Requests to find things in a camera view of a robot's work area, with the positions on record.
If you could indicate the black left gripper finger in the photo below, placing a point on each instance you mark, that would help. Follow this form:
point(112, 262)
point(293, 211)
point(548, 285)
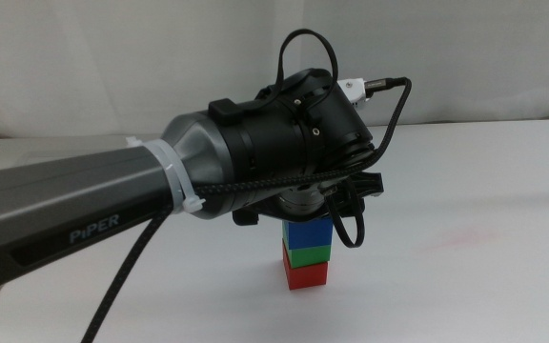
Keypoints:
point(246, 219)

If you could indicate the blue cube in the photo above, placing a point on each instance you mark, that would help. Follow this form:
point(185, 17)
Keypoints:
point(308, 233)

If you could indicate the green cube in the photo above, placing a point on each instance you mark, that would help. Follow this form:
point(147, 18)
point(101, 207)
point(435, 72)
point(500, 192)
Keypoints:
point(309, 255)

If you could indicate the red cube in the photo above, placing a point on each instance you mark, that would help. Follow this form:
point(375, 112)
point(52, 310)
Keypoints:
point(307, 275)

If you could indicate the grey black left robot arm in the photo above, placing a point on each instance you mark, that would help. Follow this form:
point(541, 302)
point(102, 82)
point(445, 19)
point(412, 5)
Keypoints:
point(88, 181)

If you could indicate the white zip tie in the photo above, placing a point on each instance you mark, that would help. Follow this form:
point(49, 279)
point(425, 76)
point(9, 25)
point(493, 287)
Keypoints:
point(179, 176)

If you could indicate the white backdrop curtain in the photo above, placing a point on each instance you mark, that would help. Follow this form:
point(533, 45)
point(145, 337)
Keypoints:
point(112, 47)

